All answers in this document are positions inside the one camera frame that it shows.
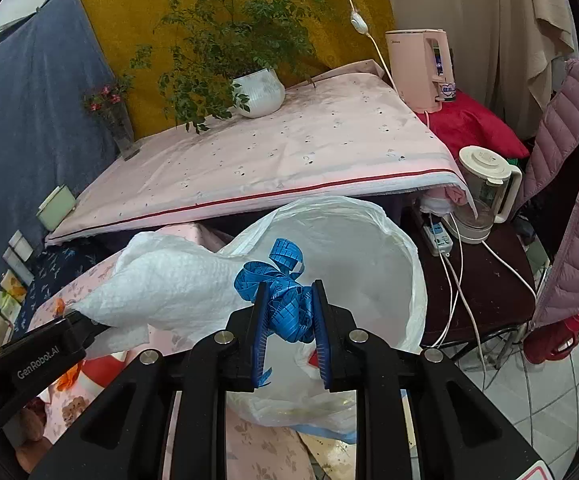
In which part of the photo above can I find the blue measuring tape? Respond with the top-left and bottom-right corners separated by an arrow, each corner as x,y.
233,238 -> 316,391

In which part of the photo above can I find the red thermos bottle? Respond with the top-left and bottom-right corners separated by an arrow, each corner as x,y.
523,309 -> 579,366

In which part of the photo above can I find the white cable with switch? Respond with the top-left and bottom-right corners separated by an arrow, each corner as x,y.
326,0 -> 401,97

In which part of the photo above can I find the blue hanging cloth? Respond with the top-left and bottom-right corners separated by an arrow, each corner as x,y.
0,0 -> 121,302

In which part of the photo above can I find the white power cable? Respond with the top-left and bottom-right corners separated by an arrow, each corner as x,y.
481,241 -> 539,297

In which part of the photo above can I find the white power strip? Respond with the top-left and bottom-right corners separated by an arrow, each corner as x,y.
421,219 -> 455,257

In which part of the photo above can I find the yellow hanging cloth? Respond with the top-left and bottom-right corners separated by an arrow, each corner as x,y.
76,0 -> 396,142

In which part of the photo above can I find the navy floral cloth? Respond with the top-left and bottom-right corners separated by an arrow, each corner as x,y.
12,239 -> 131,337

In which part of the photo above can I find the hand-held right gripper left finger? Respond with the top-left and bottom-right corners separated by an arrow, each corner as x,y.
28,281 -> 273,480

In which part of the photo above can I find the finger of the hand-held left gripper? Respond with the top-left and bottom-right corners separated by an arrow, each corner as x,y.
62,309 -> 111,359

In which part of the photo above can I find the orange mesh net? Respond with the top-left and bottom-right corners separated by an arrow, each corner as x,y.
50,296 -> 85,392

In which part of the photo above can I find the white square jar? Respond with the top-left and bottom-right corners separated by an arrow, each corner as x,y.
2,229 -> 35,264

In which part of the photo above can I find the dark side table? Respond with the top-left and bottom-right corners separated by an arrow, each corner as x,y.
398,204 -> 539,349

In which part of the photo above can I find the pink tablecloth with red stripe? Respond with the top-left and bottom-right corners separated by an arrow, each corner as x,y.
44,59 -> 471,247

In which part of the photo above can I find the red cloth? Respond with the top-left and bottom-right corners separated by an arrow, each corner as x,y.
414,88 -> 531,161

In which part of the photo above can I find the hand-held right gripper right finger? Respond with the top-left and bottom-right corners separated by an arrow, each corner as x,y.
311,280 -> 546,480

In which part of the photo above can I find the trash bin with white bag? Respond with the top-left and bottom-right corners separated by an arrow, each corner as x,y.
221,195 -> 429,444

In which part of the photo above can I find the pink down jacket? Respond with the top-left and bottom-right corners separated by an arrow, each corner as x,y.
511,47 -> 579,334

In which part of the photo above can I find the beige curtain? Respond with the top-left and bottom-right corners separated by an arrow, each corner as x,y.
379,0 -> 578,142

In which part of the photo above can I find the glass vase with pink flowers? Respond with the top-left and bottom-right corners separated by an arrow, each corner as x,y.
83,77 -> 141,157

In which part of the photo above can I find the potted plant in white pot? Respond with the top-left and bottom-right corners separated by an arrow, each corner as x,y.
128,0 -> 331,134

